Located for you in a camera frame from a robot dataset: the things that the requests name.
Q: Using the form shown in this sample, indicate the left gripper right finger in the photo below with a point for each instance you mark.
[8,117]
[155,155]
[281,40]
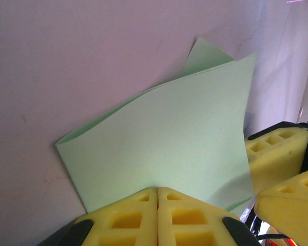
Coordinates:
[190,220]

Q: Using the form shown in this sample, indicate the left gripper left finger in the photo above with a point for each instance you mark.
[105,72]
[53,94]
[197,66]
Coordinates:
[123,220]

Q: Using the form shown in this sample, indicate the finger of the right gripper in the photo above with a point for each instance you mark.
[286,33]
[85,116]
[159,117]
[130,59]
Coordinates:
[274,153]
[292,205]

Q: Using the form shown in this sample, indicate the light green cloth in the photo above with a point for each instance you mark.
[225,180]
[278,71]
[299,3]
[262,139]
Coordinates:
[156,141]

